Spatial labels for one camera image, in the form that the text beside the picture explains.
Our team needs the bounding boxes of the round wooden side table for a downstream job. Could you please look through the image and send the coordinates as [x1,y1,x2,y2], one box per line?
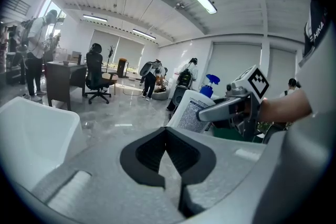
[101,72,120,95]

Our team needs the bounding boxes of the grey roller blind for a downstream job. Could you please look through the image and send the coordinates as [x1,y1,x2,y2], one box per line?
[211,41,263,94]
[91,29,145,68]

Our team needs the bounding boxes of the grey chair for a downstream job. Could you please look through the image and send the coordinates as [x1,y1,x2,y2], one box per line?
[172,86,190,108]

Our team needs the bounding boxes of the person's right forearm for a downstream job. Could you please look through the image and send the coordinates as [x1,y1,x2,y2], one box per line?
[258,89,313,123]

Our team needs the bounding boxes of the dark wooden desk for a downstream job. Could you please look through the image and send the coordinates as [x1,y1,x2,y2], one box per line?
[46,60,88,111]

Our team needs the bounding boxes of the person's torso in white shirt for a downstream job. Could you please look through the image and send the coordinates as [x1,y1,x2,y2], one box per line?
[262,0,336,224]

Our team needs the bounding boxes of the white bathtub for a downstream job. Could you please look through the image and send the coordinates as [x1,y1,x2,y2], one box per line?
[0,96,87,192]

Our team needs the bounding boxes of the white bottle with blue pump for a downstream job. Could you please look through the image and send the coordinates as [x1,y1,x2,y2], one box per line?
[166,73,222,134]

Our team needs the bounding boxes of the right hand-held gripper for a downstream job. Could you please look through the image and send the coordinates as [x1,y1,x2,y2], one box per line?
[198,65,270,140]

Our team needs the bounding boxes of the cardboard box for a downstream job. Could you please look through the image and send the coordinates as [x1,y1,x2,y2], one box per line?
[71,51,83,65]

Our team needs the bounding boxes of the green container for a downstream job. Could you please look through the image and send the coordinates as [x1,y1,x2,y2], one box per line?
[212,125,253,143]

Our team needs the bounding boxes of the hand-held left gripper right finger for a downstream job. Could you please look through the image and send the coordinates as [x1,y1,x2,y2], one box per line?
[165,127,217,219]

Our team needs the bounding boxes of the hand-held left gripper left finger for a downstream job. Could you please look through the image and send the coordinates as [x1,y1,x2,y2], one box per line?
[120,127,167,190]

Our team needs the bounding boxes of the white round pet bed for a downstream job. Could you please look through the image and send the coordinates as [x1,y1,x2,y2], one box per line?
[152,88,172,101]

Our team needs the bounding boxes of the black office chair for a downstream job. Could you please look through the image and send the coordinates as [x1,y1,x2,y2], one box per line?
[84,43,113,105]

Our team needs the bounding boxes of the black coat rack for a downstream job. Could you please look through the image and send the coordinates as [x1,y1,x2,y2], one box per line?
[106,45,117,74]

